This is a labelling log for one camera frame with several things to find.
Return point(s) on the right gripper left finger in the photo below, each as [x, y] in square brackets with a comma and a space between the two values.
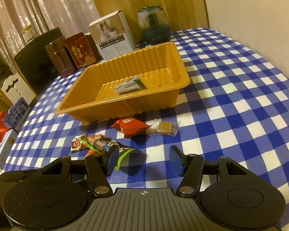
[58, 194]

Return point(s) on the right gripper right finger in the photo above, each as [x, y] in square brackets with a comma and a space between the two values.
[227, 193]

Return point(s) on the small red snack packet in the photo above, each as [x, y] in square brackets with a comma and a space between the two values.
[95, 153]

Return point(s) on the green edged dark snack bag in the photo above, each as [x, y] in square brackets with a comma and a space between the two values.
[104, 144]

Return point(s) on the large red snack packet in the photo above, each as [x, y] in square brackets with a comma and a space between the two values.
[130, 126]

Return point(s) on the clear seaweed snack packet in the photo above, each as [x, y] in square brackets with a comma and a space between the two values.
[134, 84]

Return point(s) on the dark red candy wrapper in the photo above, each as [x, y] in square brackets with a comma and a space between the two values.
[79, 143]

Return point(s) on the blue milk carton box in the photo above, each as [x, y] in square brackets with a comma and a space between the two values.
[17, 115]

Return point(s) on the blue white checkered tablecloth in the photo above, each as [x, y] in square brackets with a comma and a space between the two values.
[237, 105]

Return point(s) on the clear wrapped brown candy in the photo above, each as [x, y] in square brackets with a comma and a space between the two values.
[163, 128]

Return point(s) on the white wooden chair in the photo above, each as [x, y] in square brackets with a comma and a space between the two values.
[14, 88]

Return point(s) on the orange plastic tray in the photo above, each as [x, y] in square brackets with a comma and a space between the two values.
[93, 98]

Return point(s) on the brown metal thermos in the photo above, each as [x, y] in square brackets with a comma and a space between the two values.
[60, 57]

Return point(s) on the dark red gift box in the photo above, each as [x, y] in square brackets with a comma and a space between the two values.
[83, 50]

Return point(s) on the glass jar on shelf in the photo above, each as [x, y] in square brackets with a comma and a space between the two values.
[29, 33]

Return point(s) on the white humidifier box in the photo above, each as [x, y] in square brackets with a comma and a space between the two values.
[112, 35]

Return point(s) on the green glass dome jar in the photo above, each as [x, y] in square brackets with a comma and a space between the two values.
[154, 24]

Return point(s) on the sheer curtain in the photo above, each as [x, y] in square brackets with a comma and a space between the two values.
[70, 16]

